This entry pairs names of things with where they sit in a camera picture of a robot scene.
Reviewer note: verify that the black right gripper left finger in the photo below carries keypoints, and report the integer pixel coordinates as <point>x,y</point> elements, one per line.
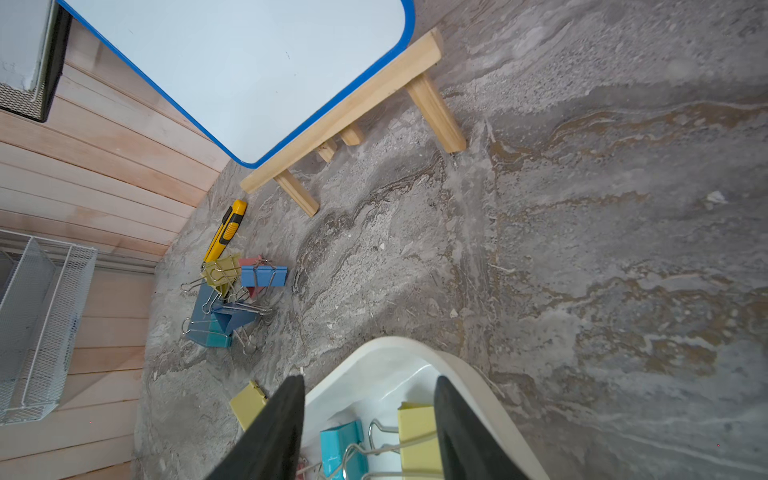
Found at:
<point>270,447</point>

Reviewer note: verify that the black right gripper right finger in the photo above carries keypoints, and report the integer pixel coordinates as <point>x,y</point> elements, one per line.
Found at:
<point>467,449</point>

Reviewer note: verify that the yellow binder clip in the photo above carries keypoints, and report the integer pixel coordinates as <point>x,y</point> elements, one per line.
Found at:
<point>222,274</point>
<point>248,404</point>

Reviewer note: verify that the teal binder clip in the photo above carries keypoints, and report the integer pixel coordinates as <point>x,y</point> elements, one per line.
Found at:
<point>207,333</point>
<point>334,442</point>

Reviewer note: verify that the white plastic storage box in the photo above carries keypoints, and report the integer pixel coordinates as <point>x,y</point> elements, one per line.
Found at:
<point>373,382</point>

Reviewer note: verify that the blue binder clip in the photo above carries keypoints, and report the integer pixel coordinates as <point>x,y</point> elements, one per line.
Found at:
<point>227,318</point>
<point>268,276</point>

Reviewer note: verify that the pink binder clip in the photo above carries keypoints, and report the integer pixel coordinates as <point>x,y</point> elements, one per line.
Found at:
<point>248,277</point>

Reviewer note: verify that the yellow black utility knife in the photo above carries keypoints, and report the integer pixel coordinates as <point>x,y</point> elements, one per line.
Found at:
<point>227,229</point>

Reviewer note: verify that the small wooden easel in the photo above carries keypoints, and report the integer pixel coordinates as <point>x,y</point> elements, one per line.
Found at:
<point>408,71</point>

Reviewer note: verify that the white wire mesh shelf rack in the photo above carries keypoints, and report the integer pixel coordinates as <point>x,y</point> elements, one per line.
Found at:
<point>44,287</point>

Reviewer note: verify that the white board blue frame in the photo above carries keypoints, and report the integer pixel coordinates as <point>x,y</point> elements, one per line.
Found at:
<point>252,75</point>

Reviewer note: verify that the black mesh wall tray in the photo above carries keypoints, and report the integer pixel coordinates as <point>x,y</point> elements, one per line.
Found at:
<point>34,37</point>

